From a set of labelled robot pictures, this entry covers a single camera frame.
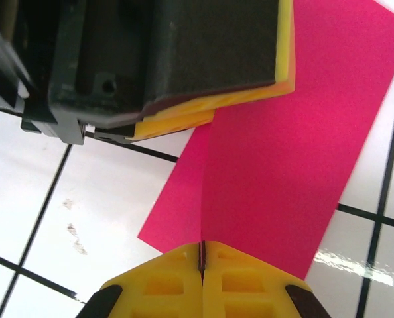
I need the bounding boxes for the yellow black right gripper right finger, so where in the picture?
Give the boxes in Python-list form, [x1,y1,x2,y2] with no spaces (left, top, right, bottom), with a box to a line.
[202,240,334,318]

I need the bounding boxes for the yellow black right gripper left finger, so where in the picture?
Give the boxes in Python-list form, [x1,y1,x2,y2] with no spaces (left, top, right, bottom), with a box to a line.
[80,242,204,318]

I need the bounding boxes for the pink cloth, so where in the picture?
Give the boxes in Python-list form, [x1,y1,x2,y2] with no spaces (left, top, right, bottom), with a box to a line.
[137,0,394,282]

